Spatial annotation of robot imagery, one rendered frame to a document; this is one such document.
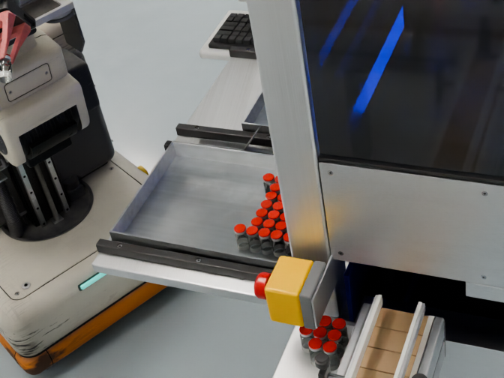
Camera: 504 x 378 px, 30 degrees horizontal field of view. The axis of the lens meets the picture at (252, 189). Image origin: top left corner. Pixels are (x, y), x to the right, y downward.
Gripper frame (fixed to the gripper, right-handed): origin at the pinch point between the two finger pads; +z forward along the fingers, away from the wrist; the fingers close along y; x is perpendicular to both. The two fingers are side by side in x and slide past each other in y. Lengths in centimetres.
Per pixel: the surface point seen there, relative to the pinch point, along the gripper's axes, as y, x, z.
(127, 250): -24.2, 6.3, 29.6
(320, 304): -15, 42, 51
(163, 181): -35.5, 9.0, 12.8
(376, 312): -19, 49, 53
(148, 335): -120, -43, 14
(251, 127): -43, 26, 4
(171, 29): -191, -56, -138
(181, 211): -32.6, 13.4, 21.6
